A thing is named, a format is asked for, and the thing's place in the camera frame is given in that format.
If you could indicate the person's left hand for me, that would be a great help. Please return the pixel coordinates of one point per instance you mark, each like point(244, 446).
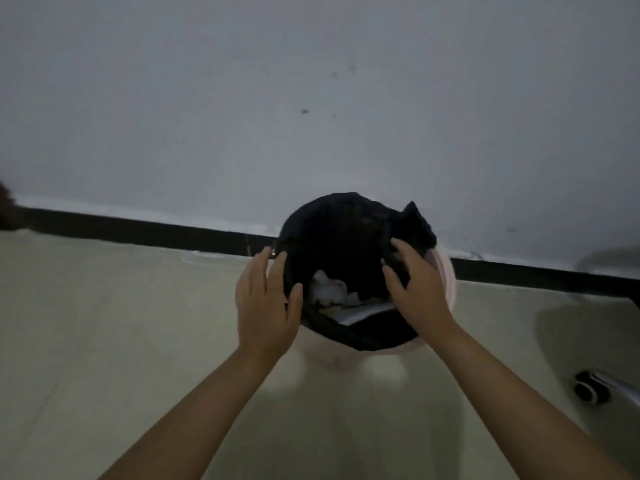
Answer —
point(262, 314)

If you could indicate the person's right hand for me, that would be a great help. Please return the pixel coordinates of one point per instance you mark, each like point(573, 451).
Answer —
point(422, 302)

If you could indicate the person's right thumb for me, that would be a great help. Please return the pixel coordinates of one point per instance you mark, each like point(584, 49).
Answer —
point(392, 283)

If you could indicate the person's left thumb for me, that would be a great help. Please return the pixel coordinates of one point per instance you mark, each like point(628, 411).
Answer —
point(296, 304)

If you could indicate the person's left middle finger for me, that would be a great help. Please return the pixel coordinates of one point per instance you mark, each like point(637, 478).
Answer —
point(261, 267)

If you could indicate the black trash bag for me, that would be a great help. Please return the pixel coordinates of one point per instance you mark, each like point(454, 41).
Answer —
point(340, 234)

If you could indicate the person's left forearm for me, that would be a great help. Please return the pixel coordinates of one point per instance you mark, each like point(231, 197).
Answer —
point(200, 414)

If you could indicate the person's right forearm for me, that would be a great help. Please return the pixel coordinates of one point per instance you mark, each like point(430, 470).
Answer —
point(510, 399)

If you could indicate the crumpled white tissue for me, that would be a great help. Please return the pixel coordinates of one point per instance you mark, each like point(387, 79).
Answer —
point(330, 289)

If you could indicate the white paper sheet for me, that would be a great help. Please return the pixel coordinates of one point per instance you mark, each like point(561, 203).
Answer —
point(357, 313)

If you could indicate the pale pink round trash bin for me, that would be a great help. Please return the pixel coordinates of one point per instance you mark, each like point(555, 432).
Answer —
point(340, 357)

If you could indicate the black baseboard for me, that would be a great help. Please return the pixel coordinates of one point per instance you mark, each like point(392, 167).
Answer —
point(150, 232)

